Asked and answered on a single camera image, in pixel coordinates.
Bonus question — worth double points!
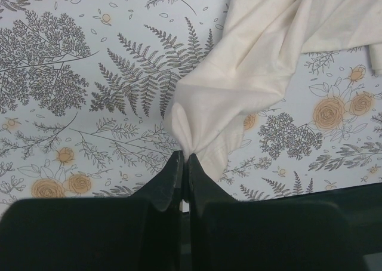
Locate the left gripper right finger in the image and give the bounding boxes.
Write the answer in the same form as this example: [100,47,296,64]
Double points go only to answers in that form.
[187,155,367,270]

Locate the cream white t shirt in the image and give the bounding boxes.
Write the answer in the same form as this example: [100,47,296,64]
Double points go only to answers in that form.
[165,0,381,180]

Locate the floral patterned table mat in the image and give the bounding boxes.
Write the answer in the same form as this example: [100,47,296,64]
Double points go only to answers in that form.
[1,0,381,211]

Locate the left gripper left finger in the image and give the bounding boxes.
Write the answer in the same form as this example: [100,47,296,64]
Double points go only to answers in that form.
[1,151,183,270]

